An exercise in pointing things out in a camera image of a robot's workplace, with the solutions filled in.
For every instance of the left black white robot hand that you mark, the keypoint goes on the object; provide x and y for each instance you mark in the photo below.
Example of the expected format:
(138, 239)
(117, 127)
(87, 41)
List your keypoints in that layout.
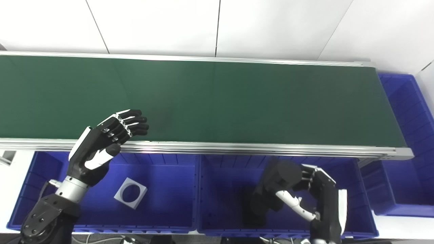
(91, 145)

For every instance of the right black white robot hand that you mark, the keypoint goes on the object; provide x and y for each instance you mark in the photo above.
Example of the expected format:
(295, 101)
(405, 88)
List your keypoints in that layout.
(327, 210)

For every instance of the black cylinder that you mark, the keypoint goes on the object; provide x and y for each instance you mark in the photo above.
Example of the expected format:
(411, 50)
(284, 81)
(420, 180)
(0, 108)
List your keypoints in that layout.
(257, 213)
(284, 174)

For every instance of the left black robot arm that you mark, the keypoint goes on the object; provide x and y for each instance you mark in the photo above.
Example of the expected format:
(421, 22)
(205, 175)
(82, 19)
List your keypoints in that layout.
(51, 213)

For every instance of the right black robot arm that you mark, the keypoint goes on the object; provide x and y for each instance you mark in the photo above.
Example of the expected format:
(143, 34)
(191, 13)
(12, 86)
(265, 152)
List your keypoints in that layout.
(318, 242)

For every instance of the white square part with hole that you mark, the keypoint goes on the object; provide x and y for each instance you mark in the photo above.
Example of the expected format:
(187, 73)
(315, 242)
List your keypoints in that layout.
(135, 200)

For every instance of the aluminium conveyor support leg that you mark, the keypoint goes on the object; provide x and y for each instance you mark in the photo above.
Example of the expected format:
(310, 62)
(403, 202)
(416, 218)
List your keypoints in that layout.
(6, 157)

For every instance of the blue plastic bin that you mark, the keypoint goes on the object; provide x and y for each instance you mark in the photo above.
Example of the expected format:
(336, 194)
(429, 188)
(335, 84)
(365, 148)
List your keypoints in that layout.
(407, 112)
(223, 189)
(162, 196)

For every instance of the green conveyor belt aluminium frame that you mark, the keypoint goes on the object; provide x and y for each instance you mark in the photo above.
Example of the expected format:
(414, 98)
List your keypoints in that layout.
(220, 101)

